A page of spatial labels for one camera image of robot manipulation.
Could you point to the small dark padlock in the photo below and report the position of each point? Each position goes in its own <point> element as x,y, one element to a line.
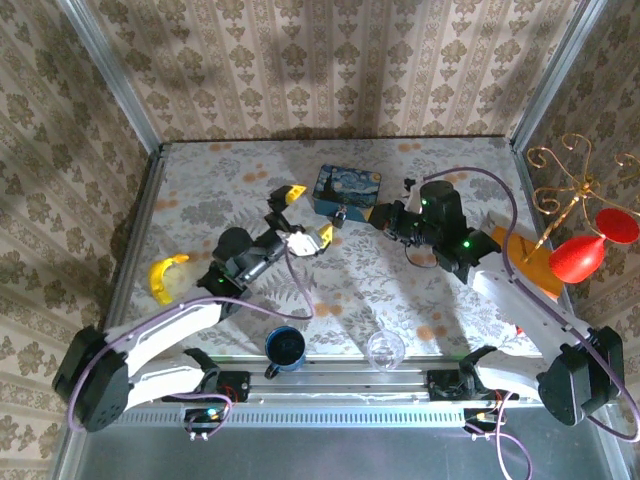
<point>340,217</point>

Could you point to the starry night print tin box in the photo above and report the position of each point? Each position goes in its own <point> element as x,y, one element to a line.
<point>350,187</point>

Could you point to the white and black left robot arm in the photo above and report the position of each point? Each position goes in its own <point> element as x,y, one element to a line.
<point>165,320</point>

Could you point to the floral table mat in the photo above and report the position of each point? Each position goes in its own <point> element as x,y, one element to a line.
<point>350,280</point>

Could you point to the yellow toy banana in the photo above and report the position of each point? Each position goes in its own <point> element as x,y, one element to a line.
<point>159,280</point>

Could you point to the dark blue mug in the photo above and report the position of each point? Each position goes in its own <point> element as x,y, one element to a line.
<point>286,347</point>

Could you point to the orange wooden block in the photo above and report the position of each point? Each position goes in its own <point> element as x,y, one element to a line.
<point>532,275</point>

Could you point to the clear plastic cup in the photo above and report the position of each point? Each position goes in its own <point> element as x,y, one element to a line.
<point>385,350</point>

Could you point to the pear-shaped red ornament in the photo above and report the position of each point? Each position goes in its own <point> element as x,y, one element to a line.
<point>575,260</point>

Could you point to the round red ornament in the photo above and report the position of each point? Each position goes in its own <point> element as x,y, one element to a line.
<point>617,226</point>

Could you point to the grey metal sheet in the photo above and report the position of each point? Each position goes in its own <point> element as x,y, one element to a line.
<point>325,452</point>

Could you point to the aluminium side rail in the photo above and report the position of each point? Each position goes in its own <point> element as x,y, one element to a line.
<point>137,225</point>
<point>535,190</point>

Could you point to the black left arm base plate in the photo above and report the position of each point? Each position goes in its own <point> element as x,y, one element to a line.
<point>235,385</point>

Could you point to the aluminium front rail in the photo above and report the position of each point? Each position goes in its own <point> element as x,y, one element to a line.
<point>340,382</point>

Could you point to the aluminium frame post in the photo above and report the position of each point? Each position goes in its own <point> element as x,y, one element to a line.
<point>112,75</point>
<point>555,75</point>

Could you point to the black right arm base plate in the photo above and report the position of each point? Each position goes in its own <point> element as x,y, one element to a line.
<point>445,386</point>

